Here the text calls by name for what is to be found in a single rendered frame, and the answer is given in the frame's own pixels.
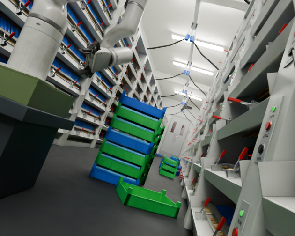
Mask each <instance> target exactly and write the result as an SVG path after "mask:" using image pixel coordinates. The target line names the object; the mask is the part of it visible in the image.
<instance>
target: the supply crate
mask: <svg viewBox="0 0 295 236"><path fill-rule="evenodd" d="M125 94H126V91H123V93H122V95H121V98H120V100H119V102H120V103H121V105H122V106H125V107H127V108H130V109H132V110H135V111H138V112H140V113H143V114H145V115H148V116H150V117H153V118H155V119H158V120H159V119H163V117H164V115H165V112H166V109H167V108H166V107H164V108H163V110H160V109H158V108H156V107H153V106H151V105H148V104H146V103H143V102H141V101H138V100H136V99H133V98H131V97H128V96H125Z"/></svg>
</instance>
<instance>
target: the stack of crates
mask: <svg viewBox="0 0 295 236"><path fill-rule="evenodd" d="M165 127H166V126H162V128H161V127H160V128H159V131H158V134H157V136H156V139H155V142H154V144H153V147H152V150H151V152H150V155H149V158H148V160H147V163H146V166H145V168H144V171H143V174H142V176H141V179H140V182H139V184H142V185H144V183H145V181H146V179H147V176H148V173H149V170H150V167H151V165H152V162H153V159H154V156H155V154H156V151H157V149H158V146H159V143H160V140H161V138H162V135H163V132H164V129H165ZM122 133H125V132H122ZM131 136H132V135H131ZM158 136H159V137H158ZM137 138H138V137H137ZM155 145H156V146H155ZM154 146H155V147H154ZM151 154H152V156H151Z"/></svg>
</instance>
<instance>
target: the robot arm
mask: <svg viewBox="0 0 295 236"><path fill-rule="evenodd" d="M78 1H83V0H34V1H33V6H32V8H31V10H30V13H29V15H28V17H27V19H26V22H25V24H24V26H23V28H22V30H21V32H20V35H19V37H18V39H17V41H16V44H15V46H14V48H13V50H12V53H11V55H10V57H9V59H8V62H7V64H5V63H2V62H0V65H3V66H6V67H9V68H11V69H14V70H17V71H19V72H22V73H25V74H28V75H31V76H34V77H37V78H39V79H41V80H43V81H45V82H47V83H48V84H50V85H52V86H54V85H53V84H51V83H50V82H48V81H46V77H47V75H48V73H49V70H50V68H51V66H52V63H53V61H54V59H55V56H56V54H57V52H58V49H59V47H60V44H61V42H62V40H63V37H64V35H65V32H66V30H67V27H68V20H67V17H66V16H65V14H64V13H63V10H64V6H65V5H66V4H67V3H69V2H78ZM147 2H148V0H129V1H128V3H127V6H126V9H125V12H124V15H123V18H122V21H121V23H120V24H119V25H117V26H115V27H114V28H112V29H111V30H109V31H108V32H107V33H106V35H105V36H104V38H103V40H102V42H101V45H100V44H99V42H98V41H95V42H94V43H92V44H91V45H90V46H89V47H87V48H83V49H79V52H81V53H82V54H84V55H85V54H86V55H87V56H86V61H85V68H84V69H79V70H76V71H75V72H76V73H77V74H78V75H86V76H87V77H89V78H91V77H92V76H93V74H94V73H95V72H98V71H101V70H104V69H106V68H107V67H112V66H118V65H122V64H127V63H129V62H131V60H132V57H133V54H132V51H131V50H130V49H129V48H128V47H117V48H113V47H114V45H115V44H116V43H117V42H118V41H119V40H121V39H123V38H126V37H131V36H133V35H135V33H136V31H137V29H138V26H139V24H140V21H141V18H142V16H143V13H144V10H145V7H146V5H147ZM87 70H89V71H87Z"/></svg>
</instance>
